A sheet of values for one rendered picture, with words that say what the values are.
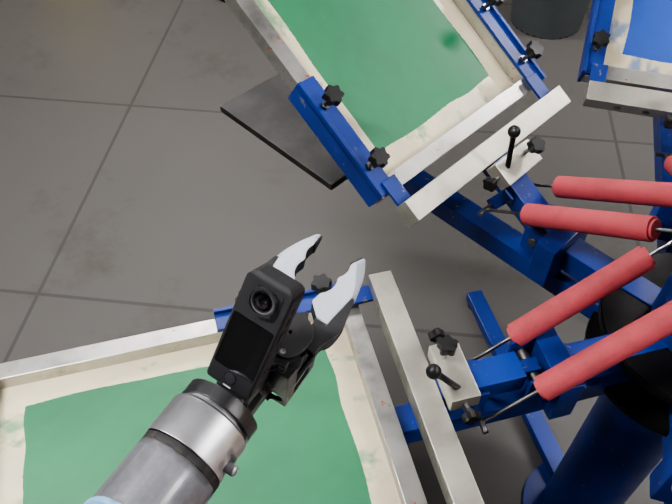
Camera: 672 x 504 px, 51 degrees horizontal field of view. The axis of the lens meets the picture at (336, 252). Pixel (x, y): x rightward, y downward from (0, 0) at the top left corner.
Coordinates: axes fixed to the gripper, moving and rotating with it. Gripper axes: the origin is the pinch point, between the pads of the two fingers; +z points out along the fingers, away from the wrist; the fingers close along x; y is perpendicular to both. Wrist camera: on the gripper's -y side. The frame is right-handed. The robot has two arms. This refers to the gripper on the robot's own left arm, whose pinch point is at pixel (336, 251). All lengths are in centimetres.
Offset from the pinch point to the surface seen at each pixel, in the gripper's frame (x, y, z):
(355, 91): -33, 49, 76
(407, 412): 12, 74, 26
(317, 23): -49, 41, 82
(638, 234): 33, 40, 65
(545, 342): 28, 59, 47
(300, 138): -50, 80, 84
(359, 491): 11, 71, 6
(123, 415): -35, 78, -5
